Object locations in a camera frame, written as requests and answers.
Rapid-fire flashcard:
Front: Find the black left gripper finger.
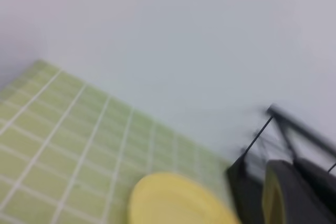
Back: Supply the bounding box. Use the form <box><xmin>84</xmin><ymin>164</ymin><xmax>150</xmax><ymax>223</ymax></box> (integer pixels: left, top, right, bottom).
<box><xmin>262</xmin><ymin>160</ymin><xmax>335</xmax><ymax>223</ymax></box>

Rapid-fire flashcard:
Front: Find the yellow plate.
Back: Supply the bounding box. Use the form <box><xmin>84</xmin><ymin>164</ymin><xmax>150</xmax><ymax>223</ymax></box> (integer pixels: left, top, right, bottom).
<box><xmin>127</xmin><ymin>173</ymin><xmax>240</xmax><ymax>224</ymax></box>

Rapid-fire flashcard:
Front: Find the black wire dish rack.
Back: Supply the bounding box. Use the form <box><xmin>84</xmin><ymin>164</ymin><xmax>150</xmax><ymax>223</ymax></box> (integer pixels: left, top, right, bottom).
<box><xmin>226</xmin><ymin>104</ymin><xmax>336</xmax><ymax>224</ymax></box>

